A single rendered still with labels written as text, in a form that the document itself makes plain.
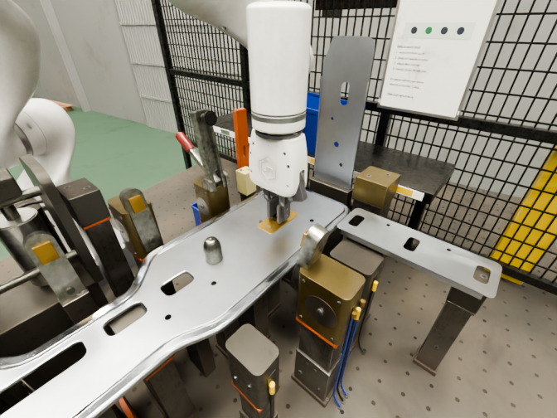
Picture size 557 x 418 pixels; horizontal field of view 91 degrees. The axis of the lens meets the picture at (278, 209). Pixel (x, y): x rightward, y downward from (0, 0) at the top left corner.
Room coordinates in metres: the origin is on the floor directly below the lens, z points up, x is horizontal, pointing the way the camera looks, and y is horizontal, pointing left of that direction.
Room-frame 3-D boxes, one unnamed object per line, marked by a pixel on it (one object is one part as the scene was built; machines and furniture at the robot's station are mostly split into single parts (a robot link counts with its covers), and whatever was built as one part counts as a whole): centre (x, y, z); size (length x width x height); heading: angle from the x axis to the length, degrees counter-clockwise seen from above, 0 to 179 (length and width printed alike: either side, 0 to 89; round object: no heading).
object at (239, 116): (0.64, 0.09, 0.95); 0.03 x 0.01 x 0.50; 139
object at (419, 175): (0.92, -0.09, 1.01); 0.90 x 0.22 x 0.03; 49
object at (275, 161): (0.43, 0.00, 1.17); 0.10 x 0.07 x 0.11; 49
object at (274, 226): (0.43, 0.00, 1.05); 0.08 x 0.04 x 0.01; 139
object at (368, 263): (0.39, -0.17, 0.84); 0.12 x 0.07 x 0.28; 49
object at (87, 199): (0.42, 0.36, 0.91); 0.07 x 0.05 x 0.42; 49
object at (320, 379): (0.28, -0.09, 0.87); 0.12 x 0.07 x 0.35; 49
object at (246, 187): (0.61, 0.08, 0.88); 0.04 x 0.04 x 0.37; 49
